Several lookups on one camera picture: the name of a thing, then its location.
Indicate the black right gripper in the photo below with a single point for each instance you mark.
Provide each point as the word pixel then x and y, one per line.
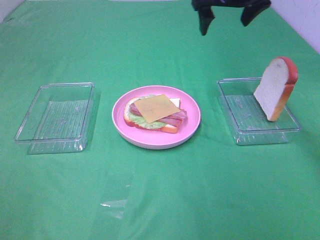
pixel 252 8

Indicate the bacon strip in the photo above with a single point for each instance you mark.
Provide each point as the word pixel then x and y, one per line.
pixel 180 114
pixel 167 120

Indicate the yellow cheese slice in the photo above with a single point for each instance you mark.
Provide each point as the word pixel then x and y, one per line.
pixel 156 107

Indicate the green lettuce leaf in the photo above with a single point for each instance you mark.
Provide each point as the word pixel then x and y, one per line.
pixel 134 120

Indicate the right clear plastic tray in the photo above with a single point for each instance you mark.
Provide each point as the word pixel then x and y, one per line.
pixel 245 118

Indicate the clear plastic tray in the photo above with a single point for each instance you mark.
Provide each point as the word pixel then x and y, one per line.
pixel 245 118
pixel 58 120

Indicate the pink round plate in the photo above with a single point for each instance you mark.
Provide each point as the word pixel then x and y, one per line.
pixel 154 139

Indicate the green tablecloth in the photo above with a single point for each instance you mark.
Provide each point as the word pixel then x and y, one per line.
pixel 208 188

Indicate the left clear plastic tray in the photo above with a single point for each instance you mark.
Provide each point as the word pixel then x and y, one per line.
pixel 58 120

